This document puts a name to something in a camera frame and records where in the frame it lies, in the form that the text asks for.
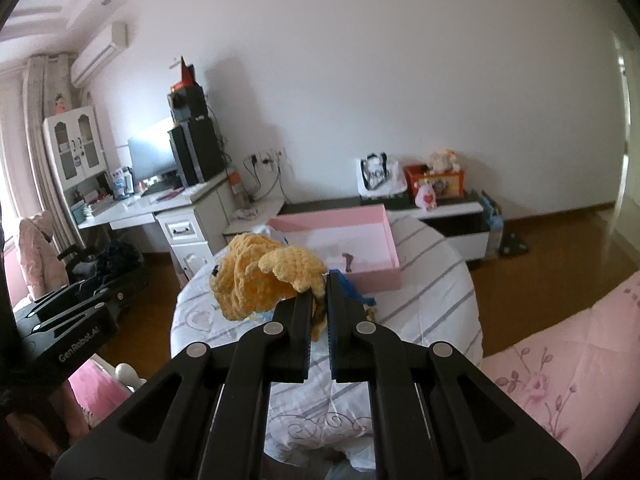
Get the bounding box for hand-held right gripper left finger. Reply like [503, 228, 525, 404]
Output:
[52, 290, 315, 480]

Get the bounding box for cream plush toy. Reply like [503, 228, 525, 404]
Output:
[425, 149, 461, 173]

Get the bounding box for yellow crochet toy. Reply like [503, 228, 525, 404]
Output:
[209, 232, 328, 343]

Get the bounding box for black keyboard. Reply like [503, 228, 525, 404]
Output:
[141, 180, 183, 196]

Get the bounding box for black speakers stack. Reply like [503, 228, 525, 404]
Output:
[167, 120, 226, 187]

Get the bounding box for pink floral bedsheet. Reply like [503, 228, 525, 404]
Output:
[67, 270, 640, 466]

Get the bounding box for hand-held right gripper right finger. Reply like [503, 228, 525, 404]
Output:
[326, 270, 583, 480]

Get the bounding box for red toy storage box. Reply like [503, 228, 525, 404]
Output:
[402, 164, 466, 202]

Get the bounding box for white glass-door hutch cabinet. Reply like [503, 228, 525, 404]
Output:
[42, 105, 112, 221]

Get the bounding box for white door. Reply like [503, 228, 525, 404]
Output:
[611, 30, 640, 241]

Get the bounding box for small black stand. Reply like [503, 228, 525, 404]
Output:
[500, 232, 530, 259]

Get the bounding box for small pink plush doll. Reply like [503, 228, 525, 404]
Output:
[414, 180, 440, 211]

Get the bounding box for round table with striped cloth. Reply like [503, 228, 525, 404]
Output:
[170, 210, 483, 471]

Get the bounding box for white rounded object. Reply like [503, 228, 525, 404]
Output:
[114, 362, 142, 392]

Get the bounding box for black and white low cabinet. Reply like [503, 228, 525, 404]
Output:
[222, 187, 493, 261]

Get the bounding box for black power cables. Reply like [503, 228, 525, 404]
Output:
[242, 155, 293, 206]

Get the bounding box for black computer monitor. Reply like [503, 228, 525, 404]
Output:
[127, 117, 176, 186]

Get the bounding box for pink box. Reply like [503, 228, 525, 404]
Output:
[267, 203, 402, 293]

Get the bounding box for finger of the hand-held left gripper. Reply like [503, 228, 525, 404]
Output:
[14, 280, 108, 322]
[31, 290, 128, 337]

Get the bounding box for light blue box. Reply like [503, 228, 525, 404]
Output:
[480, 190, 507, 261]

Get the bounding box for dark blue knitted item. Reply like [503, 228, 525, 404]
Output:
[342, 280, 377, 308]

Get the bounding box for white tote bag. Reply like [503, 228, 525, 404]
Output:
[356, 152, 407, 198]

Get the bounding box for white desk with drawers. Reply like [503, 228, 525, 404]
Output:
[75, 170, 243, 281]

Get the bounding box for dark clothing pile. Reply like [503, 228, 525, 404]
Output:
[95, 240, 146, 281]

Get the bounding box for white printed baby clothes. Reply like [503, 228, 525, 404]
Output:
[252, 224, 290, 242]

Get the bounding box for beige curtain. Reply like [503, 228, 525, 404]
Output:
[22, 54, 81, 261]

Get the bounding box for blue and white package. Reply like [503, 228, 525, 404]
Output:
[111, 165, 136, 200]

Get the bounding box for black speaker box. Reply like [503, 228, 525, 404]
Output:
[170, 85, 206, 123]

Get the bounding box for bottle with orange label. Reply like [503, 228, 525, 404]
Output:
[227, 167, 248, 208]

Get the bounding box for white wall air conditioner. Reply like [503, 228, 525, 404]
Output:
[70, 21, 130, 86]

